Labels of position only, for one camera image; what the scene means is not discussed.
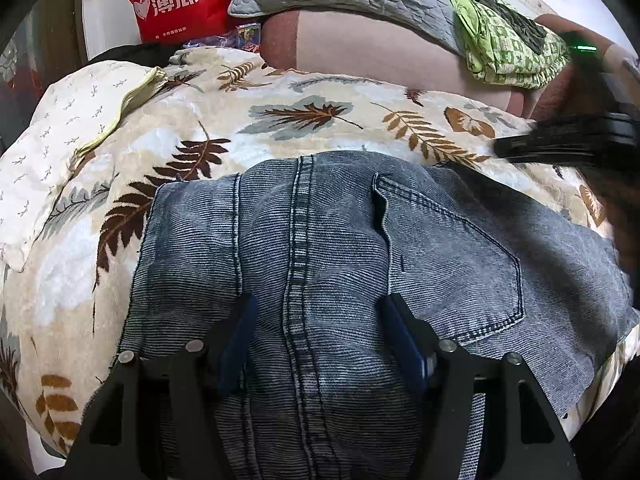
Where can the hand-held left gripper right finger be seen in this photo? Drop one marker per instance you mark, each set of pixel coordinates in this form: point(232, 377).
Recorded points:
point(406, 347)

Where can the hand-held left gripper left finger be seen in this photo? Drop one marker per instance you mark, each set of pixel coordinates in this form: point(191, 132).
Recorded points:
point(239, 345)

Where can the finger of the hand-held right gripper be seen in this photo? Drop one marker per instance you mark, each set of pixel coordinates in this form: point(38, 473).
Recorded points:
point(550, 142)

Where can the blue-grey denim pants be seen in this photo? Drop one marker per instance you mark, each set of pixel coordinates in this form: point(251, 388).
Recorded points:
point(330, 260)

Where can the person's right forearm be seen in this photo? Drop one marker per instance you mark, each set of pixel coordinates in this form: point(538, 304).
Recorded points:
point(620, 230)

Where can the green patterned cloth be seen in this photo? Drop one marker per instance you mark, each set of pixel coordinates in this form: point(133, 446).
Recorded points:
point(505, 45)

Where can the cream leaf-print fleece blanket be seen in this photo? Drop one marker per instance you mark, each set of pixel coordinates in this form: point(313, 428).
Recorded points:
point(310, 115)

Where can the white pillow with sprig print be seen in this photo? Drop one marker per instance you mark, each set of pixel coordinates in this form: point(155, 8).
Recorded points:
point(60, 130)

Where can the small colourful box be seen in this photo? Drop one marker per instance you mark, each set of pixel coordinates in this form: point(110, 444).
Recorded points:
point(248, 36)

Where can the black cloth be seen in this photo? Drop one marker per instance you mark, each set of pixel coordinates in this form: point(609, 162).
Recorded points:
point(130, 55)

